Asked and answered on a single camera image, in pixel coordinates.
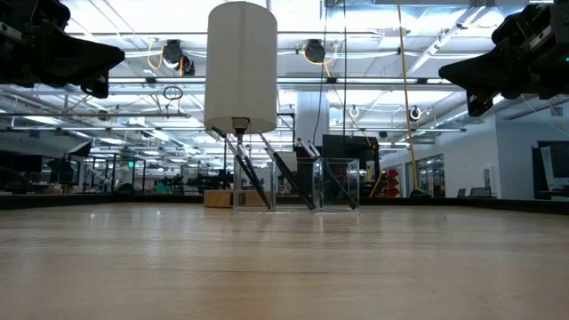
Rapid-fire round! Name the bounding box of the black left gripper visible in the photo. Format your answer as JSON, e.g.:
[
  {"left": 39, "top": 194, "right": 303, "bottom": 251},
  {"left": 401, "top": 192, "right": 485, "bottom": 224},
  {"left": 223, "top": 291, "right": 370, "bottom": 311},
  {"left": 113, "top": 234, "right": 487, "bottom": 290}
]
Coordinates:
[{"left": 0, "top": 0, "right": 127, "bottom": 100}]

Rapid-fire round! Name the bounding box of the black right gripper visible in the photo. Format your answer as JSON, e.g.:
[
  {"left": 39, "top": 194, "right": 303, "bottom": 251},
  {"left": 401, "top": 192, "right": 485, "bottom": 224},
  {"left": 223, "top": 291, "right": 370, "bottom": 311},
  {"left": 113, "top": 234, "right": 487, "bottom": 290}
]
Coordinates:
[{"left": 438, "top": 3, "right": 569, "bottom": 117}]

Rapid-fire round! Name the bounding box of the red storage rack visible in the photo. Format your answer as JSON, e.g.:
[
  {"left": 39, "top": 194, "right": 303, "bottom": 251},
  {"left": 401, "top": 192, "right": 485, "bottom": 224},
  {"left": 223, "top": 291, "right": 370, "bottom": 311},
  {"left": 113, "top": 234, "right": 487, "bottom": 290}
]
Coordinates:
[{"left": 384, "top": 166, "right": 402, "bottom": 198}]

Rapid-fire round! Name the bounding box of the white shade wooden base lamp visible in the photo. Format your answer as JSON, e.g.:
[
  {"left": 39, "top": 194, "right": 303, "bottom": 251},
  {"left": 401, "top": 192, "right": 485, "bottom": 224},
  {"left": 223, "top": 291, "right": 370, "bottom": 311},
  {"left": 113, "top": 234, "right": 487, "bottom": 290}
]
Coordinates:
[{"left": 203, "top": 0, "right": 279, "bottom": 209}]

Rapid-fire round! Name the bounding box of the clear acrylic organizer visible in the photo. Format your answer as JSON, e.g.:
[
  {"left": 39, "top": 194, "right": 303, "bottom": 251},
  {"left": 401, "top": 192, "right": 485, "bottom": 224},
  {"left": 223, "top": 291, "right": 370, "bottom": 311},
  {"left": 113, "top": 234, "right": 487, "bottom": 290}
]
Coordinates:
[{"left": 230, "top": 157, "right": 361, "bottom": 213}]

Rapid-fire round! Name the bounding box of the white sign board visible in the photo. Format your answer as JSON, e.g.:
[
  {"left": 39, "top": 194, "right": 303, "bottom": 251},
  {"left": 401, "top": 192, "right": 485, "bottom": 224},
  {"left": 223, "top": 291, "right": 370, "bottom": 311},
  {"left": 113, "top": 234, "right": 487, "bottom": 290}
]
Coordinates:
[{"left": 275, "top": 150, "right": 300, "bottom": 173}]

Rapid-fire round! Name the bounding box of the yellow cable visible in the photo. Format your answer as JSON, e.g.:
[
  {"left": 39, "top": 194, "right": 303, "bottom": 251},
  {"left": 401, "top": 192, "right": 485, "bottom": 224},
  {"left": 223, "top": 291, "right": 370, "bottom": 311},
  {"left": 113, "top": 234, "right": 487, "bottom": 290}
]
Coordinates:
[{"left": 397, "top": 0, "right": 421, "bottom": 191}]

